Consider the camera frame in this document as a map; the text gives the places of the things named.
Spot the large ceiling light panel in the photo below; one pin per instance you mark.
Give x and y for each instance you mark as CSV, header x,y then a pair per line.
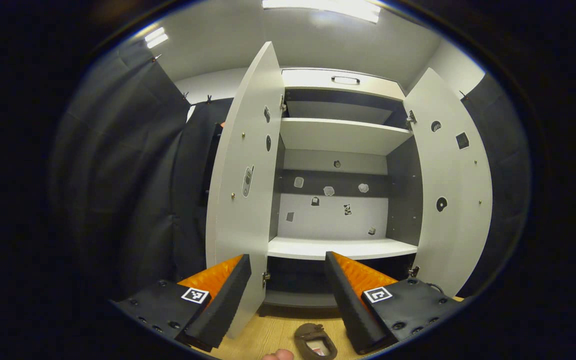
x,y
323,7

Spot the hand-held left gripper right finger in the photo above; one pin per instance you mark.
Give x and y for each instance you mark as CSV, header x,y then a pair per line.
x,y
345,300

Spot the small ceiling light panel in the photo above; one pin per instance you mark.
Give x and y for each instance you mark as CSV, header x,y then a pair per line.
x,y
156,37

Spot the black backdrop cloth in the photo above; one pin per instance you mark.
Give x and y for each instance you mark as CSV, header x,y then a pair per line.
x,y
508,175
133,175

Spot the brown fuzzy shoe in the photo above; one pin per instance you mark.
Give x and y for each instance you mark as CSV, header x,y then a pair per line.
x,y
313,340

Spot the white shoe cabinet door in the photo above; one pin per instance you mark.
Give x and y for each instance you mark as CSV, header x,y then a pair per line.
x,y
250,150
450,190

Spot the white shoe cabinet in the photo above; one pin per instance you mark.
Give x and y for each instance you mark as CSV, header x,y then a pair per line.
x,y
333,220

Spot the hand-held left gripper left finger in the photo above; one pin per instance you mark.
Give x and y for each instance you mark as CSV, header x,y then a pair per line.
x,y
228,295

